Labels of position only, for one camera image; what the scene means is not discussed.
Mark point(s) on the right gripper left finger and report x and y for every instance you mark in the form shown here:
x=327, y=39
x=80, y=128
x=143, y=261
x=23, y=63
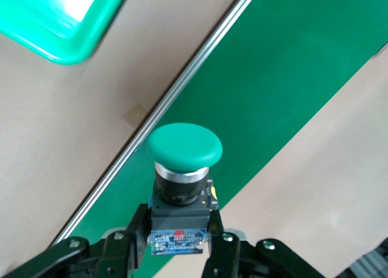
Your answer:
x=75, y=260

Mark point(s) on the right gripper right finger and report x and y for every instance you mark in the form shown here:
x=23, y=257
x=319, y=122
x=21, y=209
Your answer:
x=242, y=260

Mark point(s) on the green push button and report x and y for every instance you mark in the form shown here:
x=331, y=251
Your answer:
x=183, y=147

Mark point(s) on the small tan tape piece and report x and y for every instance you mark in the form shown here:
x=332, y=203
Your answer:
x=135, y=114

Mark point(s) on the green conveyor belt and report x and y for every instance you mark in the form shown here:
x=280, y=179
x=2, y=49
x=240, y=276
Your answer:
x=257, y=78

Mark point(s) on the green plastic tray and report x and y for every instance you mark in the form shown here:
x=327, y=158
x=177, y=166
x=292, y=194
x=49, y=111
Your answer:
x=45, y=20

